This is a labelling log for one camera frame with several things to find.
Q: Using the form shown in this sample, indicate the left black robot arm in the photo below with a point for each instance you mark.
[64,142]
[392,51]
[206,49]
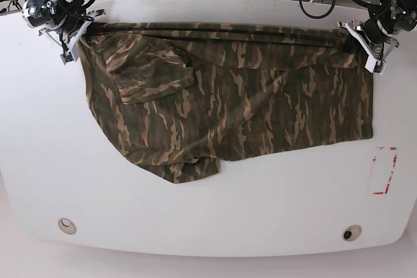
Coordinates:
[377,34]

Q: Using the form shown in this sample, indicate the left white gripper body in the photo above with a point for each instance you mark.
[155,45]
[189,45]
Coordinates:
[376,53]

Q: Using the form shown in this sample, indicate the left table cable grommet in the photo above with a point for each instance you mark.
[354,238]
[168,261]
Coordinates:
[67,226]

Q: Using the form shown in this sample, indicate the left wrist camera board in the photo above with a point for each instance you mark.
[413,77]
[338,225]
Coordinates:
[375,66]

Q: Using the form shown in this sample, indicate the right table cable grommet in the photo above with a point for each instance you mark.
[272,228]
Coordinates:
[352,233]

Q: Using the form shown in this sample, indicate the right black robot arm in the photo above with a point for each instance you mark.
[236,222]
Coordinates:
[38,13]

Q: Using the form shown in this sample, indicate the red tape rectangle marking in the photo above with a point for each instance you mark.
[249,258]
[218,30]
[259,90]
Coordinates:
[382,170]

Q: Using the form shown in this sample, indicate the camouflage T-shirt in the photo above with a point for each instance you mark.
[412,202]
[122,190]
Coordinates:
[177,99]

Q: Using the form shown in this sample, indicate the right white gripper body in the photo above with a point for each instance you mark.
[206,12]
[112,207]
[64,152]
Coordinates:
[67,34]

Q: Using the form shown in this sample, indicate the table cable grommet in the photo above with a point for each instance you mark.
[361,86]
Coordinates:
[67,226]
[352,233]

